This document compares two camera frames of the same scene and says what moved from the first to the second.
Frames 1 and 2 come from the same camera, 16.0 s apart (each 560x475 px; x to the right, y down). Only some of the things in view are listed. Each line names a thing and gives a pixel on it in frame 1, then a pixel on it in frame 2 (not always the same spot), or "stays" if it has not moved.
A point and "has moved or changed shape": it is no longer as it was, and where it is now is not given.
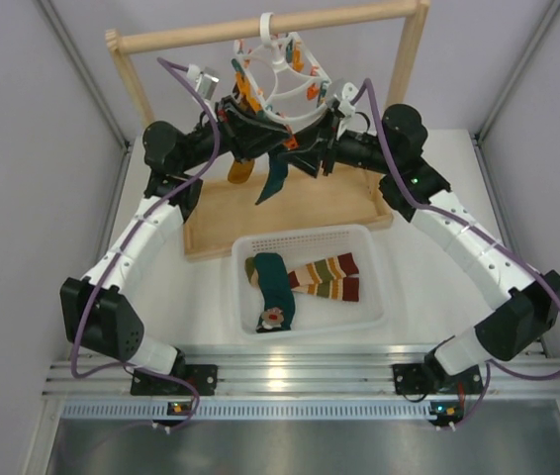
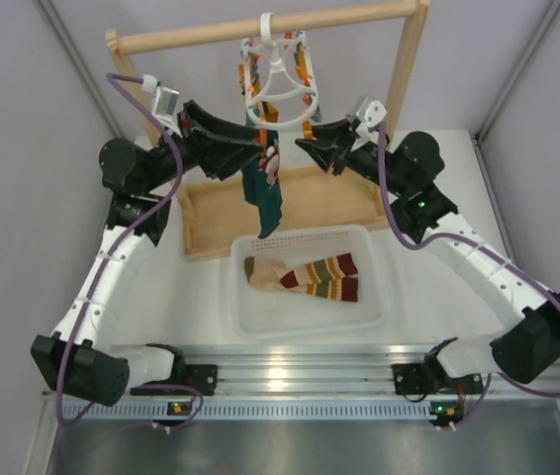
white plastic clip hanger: [285, 77] has moved or changed shape
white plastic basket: [314, 312] stays
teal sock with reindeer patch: [277, 298] → [261, 187]
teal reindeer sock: [277, 175] has moved or changed shape
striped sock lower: [342, 288] stays
